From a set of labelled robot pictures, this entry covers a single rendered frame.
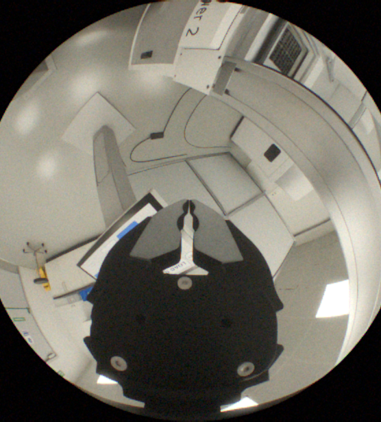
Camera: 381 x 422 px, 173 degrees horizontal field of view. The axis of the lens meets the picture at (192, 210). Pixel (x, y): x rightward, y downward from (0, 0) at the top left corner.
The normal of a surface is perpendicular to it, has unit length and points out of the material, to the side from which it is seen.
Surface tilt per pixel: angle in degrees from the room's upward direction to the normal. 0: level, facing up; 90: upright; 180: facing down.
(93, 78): 0
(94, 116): 3
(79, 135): 3
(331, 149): 90
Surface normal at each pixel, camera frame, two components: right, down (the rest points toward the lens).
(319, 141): -0.82, 0.37
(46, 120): 0.51, 0.81
